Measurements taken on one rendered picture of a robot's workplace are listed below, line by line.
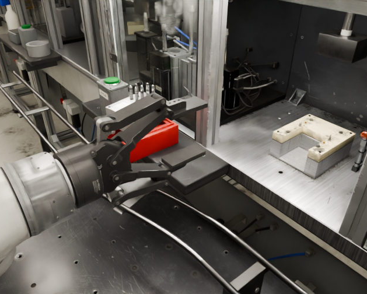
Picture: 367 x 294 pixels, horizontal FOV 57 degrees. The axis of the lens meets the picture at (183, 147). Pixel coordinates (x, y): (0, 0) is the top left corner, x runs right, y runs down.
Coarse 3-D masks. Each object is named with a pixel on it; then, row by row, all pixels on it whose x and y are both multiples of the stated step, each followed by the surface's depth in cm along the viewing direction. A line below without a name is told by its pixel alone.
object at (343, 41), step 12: (348, 12) 68; (348, 24) 69; (324, 36) 71; (336, 36) 70; (348, 36) 70; (360, 36) 70; (324, 48) 72; (336, 48) 70; (348, 48) 68; (360, 48) 68; (348, 60) 69
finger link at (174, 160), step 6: (192, 144) 57; (180, 150) 56; (186, 150) 56; (192, 150) 56; (198, 150) 56; (204, 150) 56; (168, 156) 54; (174, 156) 54; (180, 156) 54; (186, 156) 54; (192, 156) 54; (198, 156) 55; (168, 162) 53; (174, 162) 53; (180, 162) 53; (186, 162) 54; (174, 168) 52
